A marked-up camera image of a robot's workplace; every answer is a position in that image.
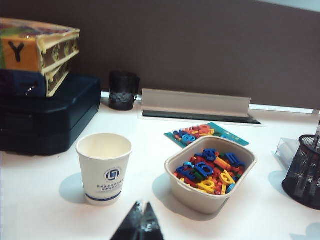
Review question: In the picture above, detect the teal letter card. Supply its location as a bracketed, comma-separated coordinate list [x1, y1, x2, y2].
[163, 122, 250, 149]

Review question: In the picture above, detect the blue plastic letter m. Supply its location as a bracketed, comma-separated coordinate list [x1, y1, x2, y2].
[223, 152, 247, 168]

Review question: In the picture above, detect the silver cable flap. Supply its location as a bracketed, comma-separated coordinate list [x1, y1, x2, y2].
[141, 88, 252, 119]

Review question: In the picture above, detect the white paper cup blue logo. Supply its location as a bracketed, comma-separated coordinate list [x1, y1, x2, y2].
[76, 133, 133, 206]

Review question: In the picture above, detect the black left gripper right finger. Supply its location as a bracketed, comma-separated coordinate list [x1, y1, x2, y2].
[144, 201, 167, 240]

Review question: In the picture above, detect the yellow plastic letter p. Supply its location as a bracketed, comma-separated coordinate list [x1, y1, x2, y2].
[197, 179, 217, 196]

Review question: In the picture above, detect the dark translucent mug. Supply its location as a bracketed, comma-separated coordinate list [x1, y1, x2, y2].
[108, 71, 141, 111]

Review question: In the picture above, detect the black mesh pen holder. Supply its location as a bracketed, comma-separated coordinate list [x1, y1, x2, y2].
[281, 134, 320, 204]

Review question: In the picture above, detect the blue puzzle box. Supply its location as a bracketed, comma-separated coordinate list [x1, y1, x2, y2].
[0, 61, 72, 98]

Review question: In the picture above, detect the blue plastic letter b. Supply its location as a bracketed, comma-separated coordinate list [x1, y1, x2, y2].
[193, 161, 215, 180]

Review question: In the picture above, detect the clear acrylic chip case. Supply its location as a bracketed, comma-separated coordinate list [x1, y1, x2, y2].
[273, 137, 305, 164]

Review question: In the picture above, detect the beige pulp tray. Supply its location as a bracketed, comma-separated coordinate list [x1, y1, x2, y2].
[164, 135, 258, 215]

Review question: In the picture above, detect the dark blue plastic case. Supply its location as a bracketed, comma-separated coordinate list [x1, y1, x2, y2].
[0, 73, 102, 157]

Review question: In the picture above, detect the brown desk partition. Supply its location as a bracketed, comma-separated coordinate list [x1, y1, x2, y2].
[0, 0, 320, 109]

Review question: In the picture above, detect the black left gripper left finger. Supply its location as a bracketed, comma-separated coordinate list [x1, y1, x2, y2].
[119, 199, 146, 240]

